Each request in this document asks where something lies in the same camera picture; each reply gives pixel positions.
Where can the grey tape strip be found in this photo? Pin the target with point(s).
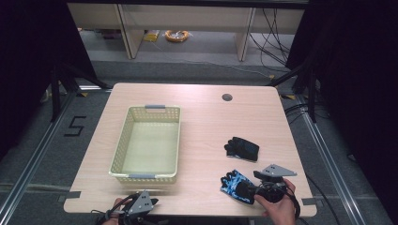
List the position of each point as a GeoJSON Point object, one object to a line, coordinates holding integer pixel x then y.
{"type": "Point", "coordinates": [73, 195]}
{"type": "Point", "coordinates": [309, 201]}

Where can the dark curtain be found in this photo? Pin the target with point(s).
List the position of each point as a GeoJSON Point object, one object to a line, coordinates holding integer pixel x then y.
{"type": "Point", "coordinates": [28, 62]}
{"type": "Point", "coordinates": [356, 78]}

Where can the black glove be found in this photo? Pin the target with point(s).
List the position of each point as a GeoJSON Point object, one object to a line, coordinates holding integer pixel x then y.
{"type": "Point", "coordinates": [242, 149]}

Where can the person's left hand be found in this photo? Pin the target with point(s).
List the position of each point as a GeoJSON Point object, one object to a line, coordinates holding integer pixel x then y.
{"type": "Point", "coordinates": [117, 204]}

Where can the blue patterned glove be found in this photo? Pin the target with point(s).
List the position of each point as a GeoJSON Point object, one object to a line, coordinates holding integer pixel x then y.
{"type": "Point", "coordinates": [231, 184]}

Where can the person's right hand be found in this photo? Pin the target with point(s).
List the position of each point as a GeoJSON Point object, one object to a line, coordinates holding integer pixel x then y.
{"type": "Point", "coordinates": [278, 212]}

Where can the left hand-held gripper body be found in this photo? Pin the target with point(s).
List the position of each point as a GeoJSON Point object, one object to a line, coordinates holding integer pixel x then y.
{"type": "Point", "coordinates": [139, 204]}

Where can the pale yellow plastic basket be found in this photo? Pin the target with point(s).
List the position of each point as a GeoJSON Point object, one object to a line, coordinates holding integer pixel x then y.
{"type": "Point", "coordinates": [150, 146]}

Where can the grey table grommet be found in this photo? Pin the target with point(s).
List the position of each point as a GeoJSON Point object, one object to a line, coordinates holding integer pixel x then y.
{"type": "Point", "coordinates": [227, 97]}

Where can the white desk frame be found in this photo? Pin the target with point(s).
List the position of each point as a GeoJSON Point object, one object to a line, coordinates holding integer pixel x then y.
{"type": "Point", "coordinates": [187, 18]}

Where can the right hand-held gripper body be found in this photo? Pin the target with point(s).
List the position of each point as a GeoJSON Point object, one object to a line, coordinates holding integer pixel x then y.
{"type": "Point", "coordinates": [275, 179]}

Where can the yellow black floor tape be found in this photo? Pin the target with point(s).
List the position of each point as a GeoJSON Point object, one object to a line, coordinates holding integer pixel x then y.
{"type": "Point", "coordinates": [82, 94]}
{"type": "Point", "coordinates": [287, 97]}

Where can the yellow packet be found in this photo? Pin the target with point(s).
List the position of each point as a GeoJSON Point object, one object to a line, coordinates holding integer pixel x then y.
{"type": "Point", "coordinates": [151, 36]}

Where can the black metal stand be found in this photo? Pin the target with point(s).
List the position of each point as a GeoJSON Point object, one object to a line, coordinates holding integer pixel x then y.
{"type": "Point", "coordinates": [56, 90]}
{"type": "Point", "coordinates": [309, 90]}

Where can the aluminium floor rail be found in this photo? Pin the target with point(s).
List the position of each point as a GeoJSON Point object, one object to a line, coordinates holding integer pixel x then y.
{"type": "Point", "coordinates": [34, 159]}
{"type": "Point", "coordinates": [331, 168]}

